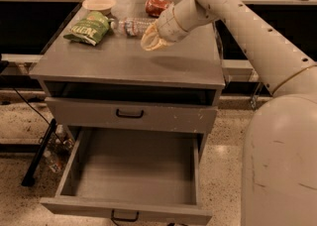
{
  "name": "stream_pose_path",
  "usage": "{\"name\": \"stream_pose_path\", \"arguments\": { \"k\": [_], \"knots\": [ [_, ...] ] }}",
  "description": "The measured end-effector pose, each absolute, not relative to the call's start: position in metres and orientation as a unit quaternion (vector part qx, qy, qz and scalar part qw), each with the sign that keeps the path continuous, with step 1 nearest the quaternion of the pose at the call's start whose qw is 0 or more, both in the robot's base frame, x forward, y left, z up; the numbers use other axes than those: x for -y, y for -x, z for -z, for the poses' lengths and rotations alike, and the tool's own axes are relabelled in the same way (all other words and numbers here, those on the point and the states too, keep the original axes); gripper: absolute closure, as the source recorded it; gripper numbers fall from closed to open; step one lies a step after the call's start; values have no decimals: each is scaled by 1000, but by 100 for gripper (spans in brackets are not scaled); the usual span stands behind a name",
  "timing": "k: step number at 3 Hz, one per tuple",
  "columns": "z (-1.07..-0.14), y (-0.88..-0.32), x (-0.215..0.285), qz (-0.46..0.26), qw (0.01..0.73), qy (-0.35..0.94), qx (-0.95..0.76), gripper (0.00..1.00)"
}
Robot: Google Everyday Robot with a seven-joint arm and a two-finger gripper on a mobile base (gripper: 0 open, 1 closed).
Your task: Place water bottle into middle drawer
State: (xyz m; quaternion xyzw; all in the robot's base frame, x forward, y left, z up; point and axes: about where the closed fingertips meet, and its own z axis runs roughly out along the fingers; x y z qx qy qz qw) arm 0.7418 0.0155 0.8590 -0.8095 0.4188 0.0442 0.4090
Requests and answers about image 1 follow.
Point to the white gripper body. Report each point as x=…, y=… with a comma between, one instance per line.
x=168, y=25

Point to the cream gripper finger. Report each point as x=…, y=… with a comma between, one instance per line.
x=152, y=41

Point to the clear plastic water bottle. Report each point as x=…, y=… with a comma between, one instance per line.
x=130, y=27

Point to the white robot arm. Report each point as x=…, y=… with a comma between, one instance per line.
x=279, y=174

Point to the grey drawer cabinet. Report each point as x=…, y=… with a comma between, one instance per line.
x=118, y=69

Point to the grey middle drawer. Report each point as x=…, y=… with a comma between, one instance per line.
x=128, y=115

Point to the open grey bottom drawer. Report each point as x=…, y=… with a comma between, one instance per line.
x=131, y=176

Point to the beige paper bowl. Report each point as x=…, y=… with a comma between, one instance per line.
x=103, y=6

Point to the green chip bag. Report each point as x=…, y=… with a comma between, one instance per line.
x=90, y=30

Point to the bottles on floor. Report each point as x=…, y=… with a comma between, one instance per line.
x=58, y=149

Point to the black stand leg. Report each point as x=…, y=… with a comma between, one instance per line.
x=28, y=179

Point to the clear acrylic bracket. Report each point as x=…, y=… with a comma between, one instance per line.
x=255, y=95

